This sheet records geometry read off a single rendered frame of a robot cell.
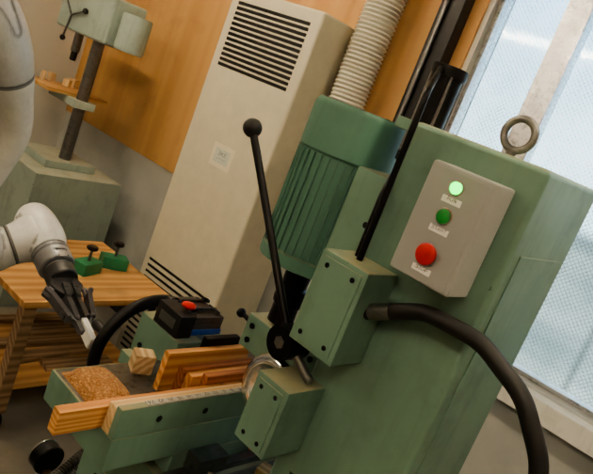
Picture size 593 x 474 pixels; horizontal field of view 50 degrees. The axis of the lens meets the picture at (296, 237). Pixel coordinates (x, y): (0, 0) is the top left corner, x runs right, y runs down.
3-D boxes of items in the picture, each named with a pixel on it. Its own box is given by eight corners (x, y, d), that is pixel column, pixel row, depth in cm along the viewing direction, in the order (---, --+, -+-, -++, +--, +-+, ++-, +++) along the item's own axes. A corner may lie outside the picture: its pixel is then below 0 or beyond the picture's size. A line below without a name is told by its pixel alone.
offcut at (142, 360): (151, 375, 122) (156, 358, 121) (130, 373, 120) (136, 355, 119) (147, 366, 125) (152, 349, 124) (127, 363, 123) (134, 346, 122)
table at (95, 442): (248, 349, 165) (255, 329, 164) (331, 418, 146) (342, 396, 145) (18, 369, 119) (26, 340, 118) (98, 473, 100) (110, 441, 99)
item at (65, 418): (307, 386, 144) (313, 370, 143) (313, 390, 142) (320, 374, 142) (46, 428, 96) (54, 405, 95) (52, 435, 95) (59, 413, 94)
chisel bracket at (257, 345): (259, 347, 132) (273, 310, 130) (306, 385, 123) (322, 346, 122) (233, 349, 126) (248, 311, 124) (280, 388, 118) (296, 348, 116)
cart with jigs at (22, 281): (70, 340, 308) (109, 219, 294) (136, 408, 275) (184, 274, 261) (-77, 352, 256) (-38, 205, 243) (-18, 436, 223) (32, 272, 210)
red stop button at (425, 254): (414, 260, 87) (423, 239, 86) (432, 269, 85) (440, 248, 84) (410, 259, 86) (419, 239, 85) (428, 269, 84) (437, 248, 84)
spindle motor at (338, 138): (299, 249, 134) (356, 107, 127) (361, 287, 123) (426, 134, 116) (240, 244, 120) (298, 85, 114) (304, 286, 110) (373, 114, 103)
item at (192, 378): (249, 384, 134) (257, 363, 133) (255, 388, 133) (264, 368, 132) (178, 394, 120) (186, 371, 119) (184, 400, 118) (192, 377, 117)
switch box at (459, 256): (409, 266, 94) (454, 165, 91) (467, 298, 88) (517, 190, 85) (387, 264, 89) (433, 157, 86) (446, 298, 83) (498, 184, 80)
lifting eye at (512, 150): (494, 150, 99) (512, 111, 98) (529, 164, 96) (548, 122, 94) (489, 149, 98) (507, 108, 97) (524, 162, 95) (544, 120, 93)
